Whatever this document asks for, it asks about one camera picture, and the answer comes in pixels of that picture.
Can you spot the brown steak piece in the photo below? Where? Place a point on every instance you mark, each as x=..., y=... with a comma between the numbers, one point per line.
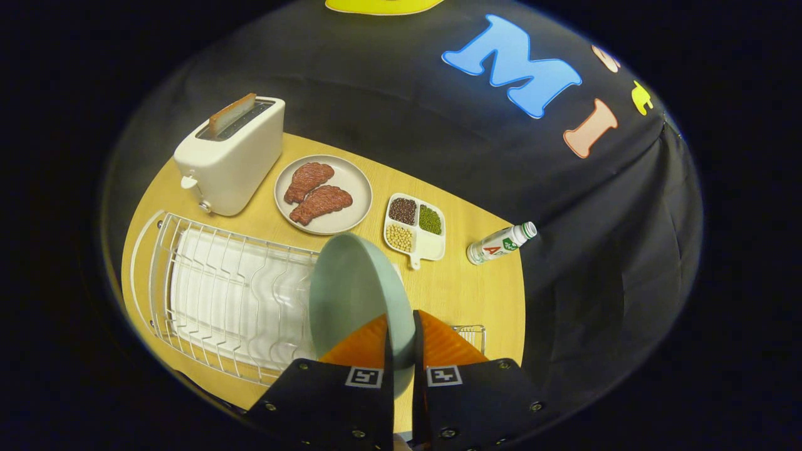
x=321, y=203
x=308, y=180

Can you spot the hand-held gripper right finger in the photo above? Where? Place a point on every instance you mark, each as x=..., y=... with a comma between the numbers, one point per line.
x=418, y=407

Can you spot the white toaster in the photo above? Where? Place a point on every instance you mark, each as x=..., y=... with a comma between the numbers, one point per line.
x=232, y=163

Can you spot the beige plate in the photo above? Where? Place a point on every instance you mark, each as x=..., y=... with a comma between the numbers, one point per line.
x=351, y=188

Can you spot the pale green plate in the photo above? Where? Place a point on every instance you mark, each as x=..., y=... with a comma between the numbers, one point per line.
x=351, y=294

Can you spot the bread slice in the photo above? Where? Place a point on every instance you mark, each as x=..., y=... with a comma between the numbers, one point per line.
x=232, y=114

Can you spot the white drink bottle green cap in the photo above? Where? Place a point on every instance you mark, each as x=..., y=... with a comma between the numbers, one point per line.
x=495, y=245

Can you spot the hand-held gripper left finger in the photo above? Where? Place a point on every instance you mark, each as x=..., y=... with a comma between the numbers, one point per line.
x=389, y=407

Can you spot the white divided tray with beans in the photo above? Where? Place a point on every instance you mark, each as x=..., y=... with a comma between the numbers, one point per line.
x=432, y=247

